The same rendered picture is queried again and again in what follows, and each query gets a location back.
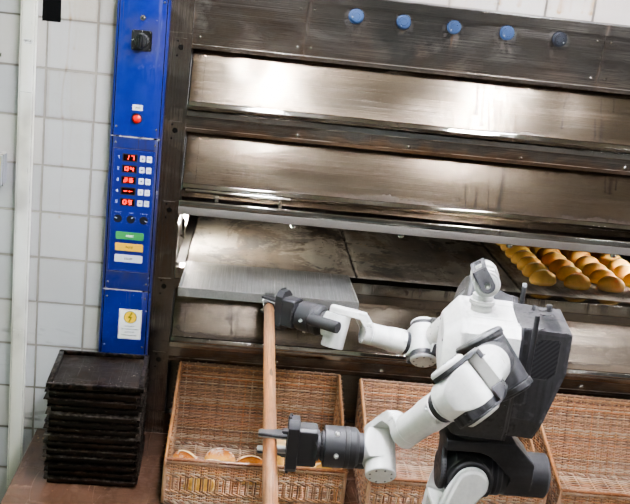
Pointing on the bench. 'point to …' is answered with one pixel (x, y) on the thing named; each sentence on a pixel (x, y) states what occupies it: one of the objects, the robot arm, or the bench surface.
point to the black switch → (141, 40)
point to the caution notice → (129, 324)
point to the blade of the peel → (210, 282)
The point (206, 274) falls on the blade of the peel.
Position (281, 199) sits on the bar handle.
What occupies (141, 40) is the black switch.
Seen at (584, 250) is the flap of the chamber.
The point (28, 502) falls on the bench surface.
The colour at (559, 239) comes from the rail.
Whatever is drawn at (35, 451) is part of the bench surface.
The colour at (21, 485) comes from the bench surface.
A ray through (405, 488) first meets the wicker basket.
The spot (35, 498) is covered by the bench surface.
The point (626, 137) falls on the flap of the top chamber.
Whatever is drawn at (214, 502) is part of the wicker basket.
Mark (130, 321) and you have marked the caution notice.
